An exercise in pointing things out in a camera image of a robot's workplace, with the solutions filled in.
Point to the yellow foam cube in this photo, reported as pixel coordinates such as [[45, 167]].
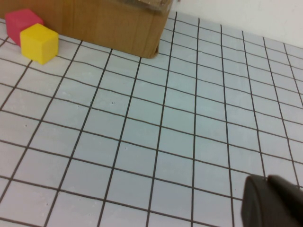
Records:
[[39, 43]]

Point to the white black-grid table mat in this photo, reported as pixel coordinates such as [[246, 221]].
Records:
[[165, 130]]

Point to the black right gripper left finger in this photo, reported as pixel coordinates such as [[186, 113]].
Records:
[[258, 205]]

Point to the red foam cube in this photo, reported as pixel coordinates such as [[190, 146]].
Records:
[[19, 21]]

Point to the plain brown cardboard box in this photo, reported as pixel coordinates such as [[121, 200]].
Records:
[[106, 26]]

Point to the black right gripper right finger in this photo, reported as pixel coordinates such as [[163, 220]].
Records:
[[288, 192]]

